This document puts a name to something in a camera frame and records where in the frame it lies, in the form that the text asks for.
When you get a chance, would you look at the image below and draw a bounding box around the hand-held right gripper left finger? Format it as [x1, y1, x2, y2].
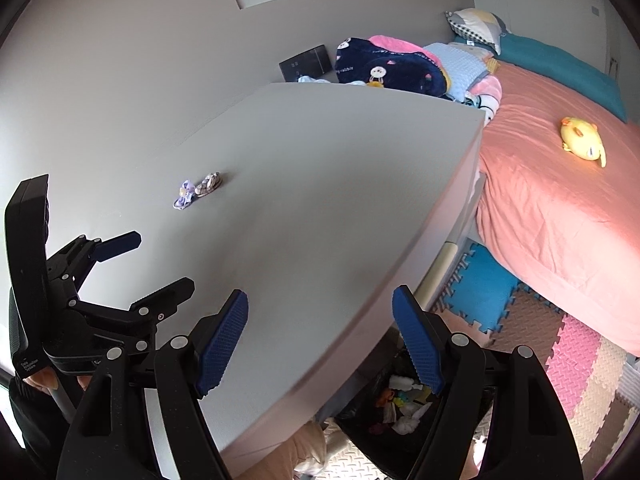
[55, 288, 250, 480]

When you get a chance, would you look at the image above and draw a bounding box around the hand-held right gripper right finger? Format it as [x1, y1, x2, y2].
[391, 285, 583, 480]

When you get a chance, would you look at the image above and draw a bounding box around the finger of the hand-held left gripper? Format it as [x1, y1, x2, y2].
[47, 231, 142, 301]
[75, 276, 196, 348]

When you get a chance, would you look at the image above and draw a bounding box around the white cloud-shaped toy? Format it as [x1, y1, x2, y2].
[390, 373, 425, 392]

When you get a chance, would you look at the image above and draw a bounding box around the black trash bin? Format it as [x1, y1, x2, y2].
[334, 350, 496, 480]

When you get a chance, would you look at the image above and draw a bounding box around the person's left hand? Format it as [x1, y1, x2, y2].
[22, 373, 95, 396]

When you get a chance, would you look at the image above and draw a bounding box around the cream table leg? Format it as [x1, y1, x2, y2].
[417, 242, 458, 306]

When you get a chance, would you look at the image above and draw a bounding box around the crumpled white tissue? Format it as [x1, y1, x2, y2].
[392, 402, 431, 433]

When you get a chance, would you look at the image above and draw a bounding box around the purple flower hair clip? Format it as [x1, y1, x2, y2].
[173, 180, 198, 211]

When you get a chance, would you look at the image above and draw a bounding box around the checkered bow hair clip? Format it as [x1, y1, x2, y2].
[194, 172, 222, 197]

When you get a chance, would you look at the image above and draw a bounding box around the person's leg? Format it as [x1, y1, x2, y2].
[235, 420, 328, 480]

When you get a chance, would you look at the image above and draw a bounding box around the foam puzzle floor mat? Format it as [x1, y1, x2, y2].
[320, 242, 640, 480]

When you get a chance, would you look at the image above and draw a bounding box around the bed with pink sheet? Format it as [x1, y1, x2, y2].
[475, 60, 640, 356]

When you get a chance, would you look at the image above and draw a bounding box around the black box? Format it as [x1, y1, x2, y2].
[279, 45, 333, 83]

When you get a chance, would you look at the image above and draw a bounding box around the pink white blanket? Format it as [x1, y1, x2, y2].
[462, 75, 503, 126]

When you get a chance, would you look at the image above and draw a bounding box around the yellow duck plush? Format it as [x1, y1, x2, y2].
[559, 116, 607, 168]

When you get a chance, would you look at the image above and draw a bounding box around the light blue quilted blanket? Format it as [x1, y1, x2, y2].
[425, 42, 493, 101]

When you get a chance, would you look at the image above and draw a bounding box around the navy printed blanket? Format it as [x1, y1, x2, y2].
[334, 36, 448, 97]

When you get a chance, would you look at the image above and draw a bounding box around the pink fleece blanket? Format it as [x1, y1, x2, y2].
[368, 34, 443, 68]

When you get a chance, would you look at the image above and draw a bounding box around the teal blanket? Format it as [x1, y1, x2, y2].
[452, 32, 628, 123]

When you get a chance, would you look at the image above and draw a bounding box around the checkered patchwork pillow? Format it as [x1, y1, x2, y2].
[446, 8, 508, 56]

